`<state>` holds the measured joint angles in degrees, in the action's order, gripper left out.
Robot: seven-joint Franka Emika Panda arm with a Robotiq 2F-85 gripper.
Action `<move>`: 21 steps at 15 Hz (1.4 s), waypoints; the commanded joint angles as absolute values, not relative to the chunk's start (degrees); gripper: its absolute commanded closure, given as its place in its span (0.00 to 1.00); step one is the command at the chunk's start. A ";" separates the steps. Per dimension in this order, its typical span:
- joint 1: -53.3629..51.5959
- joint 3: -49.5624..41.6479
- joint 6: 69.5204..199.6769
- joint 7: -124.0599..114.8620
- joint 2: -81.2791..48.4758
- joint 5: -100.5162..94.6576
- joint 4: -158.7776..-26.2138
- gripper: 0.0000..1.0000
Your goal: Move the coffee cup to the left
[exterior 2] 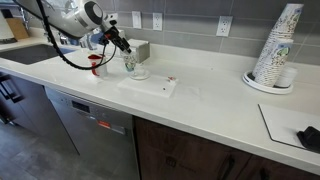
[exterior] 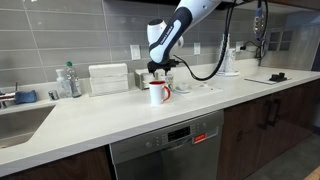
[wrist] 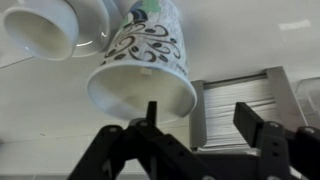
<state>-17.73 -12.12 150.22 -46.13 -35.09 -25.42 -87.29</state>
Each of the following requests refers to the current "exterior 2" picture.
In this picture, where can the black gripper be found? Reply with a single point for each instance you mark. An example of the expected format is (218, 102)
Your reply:
(114, 36)

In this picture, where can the printed paper coffee cup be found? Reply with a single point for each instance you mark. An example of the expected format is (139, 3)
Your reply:
(130, 62)

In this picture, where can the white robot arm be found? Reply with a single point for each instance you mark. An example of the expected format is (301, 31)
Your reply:
(66, 16)

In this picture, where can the small white espresso cup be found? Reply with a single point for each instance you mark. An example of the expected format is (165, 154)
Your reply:
(141, 70)

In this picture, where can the round white cup tray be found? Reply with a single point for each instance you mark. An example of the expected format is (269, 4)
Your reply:
(256, 85)

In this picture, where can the short printed paper cup stack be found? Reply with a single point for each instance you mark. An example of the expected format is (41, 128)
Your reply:
(275, 63)

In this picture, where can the tall printed paper cup stack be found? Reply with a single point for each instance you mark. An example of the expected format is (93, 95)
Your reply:
(288, 20)

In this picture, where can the steel napkin holder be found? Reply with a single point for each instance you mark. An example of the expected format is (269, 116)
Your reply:
(142, 50)

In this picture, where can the white saucer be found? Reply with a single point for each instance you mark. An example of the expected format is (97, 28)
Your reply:
(141, 77)

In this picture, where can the white paper sheet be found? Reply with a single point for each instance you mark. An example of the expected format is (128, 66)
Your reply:
(148, 86)

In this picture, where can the small white red item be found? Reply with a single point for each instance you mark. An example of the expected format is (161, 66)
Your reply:
(171, 79)

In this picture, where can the stainless steel dishwasher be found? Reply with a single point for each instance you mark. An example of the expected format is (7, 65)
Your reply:
(96, 136)

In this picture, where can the undermount sink basin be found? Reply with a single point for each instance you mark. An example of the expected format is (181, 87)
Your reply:
(30, 54)

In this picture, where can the chrome faucet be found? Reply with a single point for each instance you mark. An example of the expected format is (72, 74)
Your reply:
(24, 16)

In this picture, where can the brown cutting board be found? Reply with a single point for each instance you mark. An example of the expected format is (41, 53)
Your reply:
(17, 28)

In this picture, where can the dark wood sink cabinet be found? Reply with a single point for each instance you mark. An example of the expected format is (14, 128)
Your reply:
(30, 113)

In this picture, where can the dark wood cabinet door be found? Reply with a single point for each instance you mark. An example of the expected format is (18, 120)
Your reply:
(180, 156)
(286, 171)

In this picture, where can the white lid stack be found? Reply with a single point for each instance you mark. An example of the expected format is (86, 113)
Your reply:
(287, 77)

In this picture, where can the white counter mat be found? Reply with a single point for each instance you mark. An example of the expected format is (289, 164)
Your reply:
(283, 125)

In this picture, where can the black block on mat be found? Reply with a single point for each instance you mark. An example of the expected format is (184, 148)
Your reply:
(310, 138)

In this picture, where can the white wall outlet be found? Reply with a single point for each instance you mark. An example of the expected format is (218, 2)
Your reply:
(224, 26)
(157, 21)
(136, 19)

